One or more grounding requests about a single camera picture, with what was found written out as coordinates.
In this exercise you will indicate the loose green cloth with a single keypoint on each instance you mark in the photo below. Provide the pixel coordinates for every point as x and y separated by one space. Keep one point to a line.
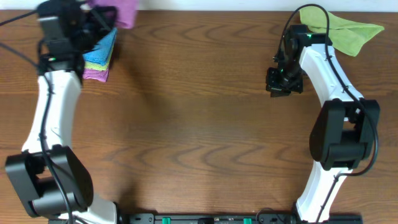
347 36

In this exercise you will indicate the purple cloth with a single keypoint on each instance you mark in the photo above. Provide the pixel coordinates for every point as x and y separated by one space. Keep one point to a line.
100 75
127 11

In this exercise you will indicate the folded purple cloth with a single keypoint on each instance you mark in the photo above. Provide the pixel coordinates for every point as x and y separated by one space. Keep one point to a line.
100 75

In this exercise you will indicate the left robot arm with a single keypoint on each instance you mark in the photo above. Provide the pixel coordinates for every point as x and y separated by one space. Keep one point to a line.
46 175

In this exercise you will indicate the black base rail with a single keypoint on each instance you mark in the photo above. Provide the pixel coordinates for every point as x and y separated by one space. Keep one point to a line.
264 216

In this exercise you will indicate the folded green cloth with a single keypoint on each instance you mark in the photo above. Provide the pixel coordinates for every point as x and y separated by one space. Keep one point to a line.
97 66

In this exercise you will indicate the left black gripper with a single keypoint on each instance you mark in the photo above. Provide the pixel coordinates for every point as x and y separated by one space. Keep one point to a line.
101 23

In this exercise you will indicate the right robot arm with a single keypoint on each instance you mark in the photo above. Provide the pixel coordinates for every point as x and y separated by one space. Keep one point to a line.
342 135

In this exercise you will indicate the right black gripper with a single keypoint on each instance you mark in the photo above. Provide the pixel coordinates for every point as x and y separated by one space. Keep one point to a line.
277 91

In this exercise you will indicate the folded blue cloth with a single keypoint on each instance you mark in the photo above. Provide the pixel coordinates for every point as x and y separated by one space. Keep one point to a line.
102 50

